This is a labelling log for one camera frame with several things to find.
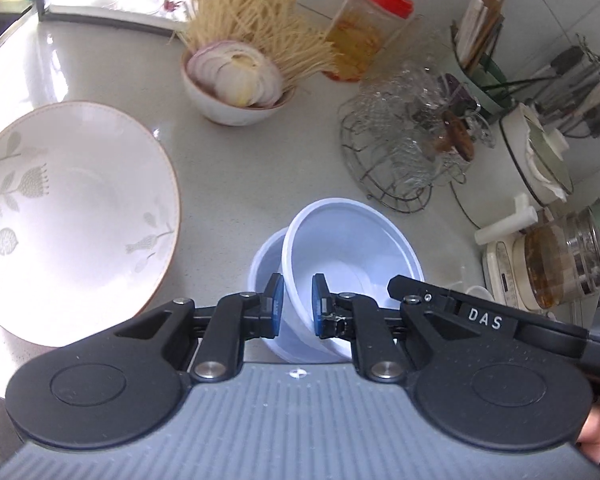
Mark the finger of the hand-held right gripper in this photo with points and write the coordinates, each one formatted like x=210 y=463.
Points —
x=485 y=320

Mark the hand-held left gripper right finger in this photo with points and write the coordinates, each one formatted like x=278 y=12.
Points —
x=319 y=305

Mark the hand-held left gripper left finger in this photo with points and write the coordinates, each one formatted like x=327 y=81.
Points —
x=276 y=305

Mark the white plastic bowl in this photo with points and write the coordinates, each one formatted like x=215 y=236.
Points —
x=350 y=245
x=265 y=265

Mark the person's right hand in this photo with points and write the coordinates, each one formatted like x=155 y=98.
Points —
x=597 y=432

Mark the glass electric kettle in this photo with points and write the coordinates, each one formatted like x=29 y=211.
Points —
x=545 y=260

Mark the white pot with lid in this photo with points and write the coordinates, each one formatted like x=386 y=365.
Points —
x=535 y=155

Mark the white ceramic bowl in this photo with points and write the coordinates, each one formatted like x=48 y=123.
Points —
x=230 y=110

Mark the large white leaf print plate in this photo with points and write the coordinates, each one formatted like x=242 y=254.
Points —
x=80 y=220

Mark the halved red onion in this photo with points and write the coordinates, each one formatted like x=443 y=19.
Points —
x=235 y=72

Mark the black utensil rack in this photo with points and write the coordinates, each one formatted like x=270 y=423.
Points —
x=570 y=85

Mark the plastic jar with red lid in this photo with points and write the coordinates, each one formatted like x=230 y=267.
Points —
x=362 y=35

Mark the chopstick holder with chopsticks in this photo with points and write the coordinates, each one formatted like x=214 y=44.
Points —
x=480 y=45

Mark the black kitchen sink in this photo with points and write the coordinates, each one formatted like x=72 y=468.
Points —
x=0 y=15

